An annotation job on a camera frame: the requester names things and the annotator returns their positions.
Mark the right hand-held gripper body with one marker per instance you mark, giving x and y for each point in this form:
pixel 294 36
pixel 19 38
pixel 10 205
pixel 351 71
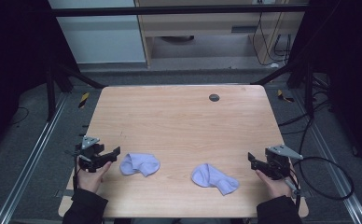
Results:
pixel 278 165

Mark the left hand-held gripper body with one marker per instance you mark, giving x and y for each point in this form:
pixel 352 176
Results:
pixel 90 155

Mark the light purple sock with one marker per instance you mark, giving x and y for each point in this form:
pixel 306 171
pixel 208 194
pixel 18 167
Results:
pixel 213 179
pixel 140 163

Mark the person's right hand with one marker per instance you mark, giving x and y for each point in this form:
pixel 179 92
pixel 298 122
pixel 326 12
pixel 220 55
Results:
pixel 278 188

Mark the person's left hand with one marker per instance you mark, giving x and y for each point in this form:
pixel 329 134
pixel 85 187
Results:
pixel 90 182

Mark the black yellow striped tape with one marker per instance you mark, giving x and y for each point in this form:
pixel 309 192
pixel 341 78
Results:
pixel 284 97
pixel 84 100

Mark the grey table grommet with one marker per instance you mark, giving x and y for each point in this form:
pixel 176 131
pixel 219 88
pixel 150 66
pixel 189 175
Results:
pixel 214 97

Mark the black metal stand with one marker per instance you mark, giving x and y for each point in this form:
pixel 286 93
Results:
pixel 309 93
pixel 50 93

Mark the white cabinet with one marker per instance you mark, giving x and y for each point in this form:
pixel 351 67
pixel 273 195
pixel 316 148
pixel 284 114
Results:
pixel 101 40

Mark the dark curtain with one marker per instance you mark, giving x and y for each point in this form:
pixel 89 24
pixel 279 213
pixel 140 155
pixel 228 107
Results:
pixel 350 62
pixel 14 62

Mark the light wooden desk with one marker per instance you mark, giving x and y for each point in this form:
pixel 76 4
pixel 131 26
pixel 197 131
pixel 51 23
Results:
pixel 201 25

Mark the metal floor rail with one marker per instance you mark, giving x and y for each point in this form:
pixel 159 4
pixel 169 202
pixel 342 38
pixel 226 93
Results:
pixel 30 165
pixel 334 177

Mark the black frame crossbar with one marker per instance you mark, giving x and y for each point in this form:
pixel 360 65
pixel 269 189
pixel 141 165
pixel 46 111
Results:
pixel 169 11

